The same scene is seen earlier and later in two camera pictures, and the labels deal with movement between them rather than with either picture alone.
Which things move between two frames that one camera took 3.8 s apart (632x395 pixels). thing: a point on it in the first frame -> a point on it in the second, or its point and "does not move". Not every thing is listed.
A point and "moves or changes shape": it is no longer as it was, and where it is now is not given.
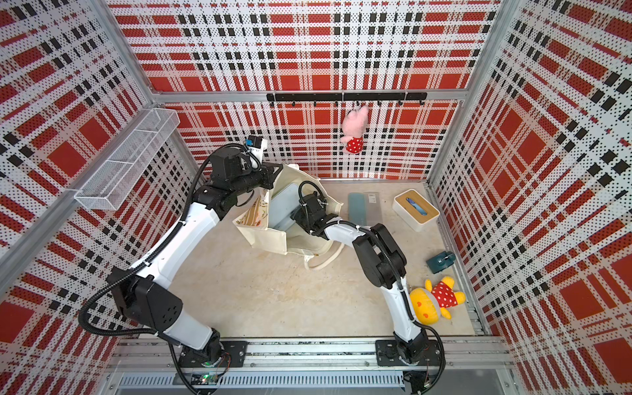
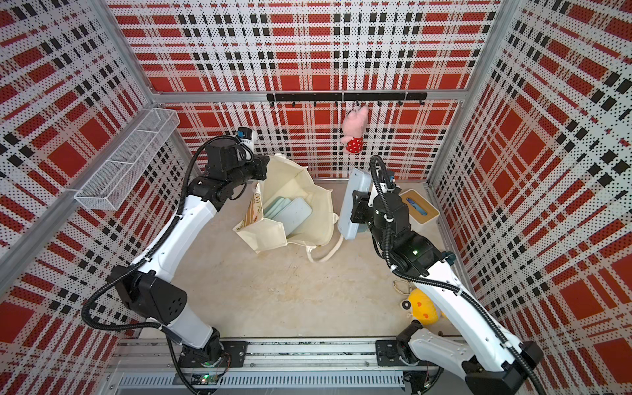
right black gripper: [298, 214] -> [360, 207]
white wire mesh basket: [128, 160] does not move
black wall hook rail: [356, 97] does not move
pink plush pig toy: [354, 124] does not move
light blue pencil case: [283, 202] -> [360, 180]
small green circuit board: [210, 378] does not move
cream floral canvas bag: [318, 253] moves or changes shape
